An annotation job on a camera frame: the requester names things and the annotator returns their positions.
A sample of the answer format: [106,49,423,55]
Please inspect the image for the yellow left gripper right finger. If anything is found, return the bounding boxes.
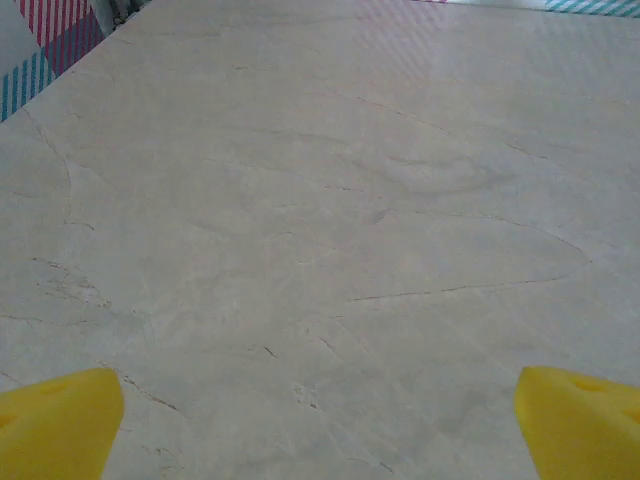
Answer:
[514,365,640,480]

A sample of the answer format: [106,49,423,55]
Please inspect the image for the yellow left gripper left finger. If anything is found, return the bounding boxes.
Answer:
[0,367,126,480]

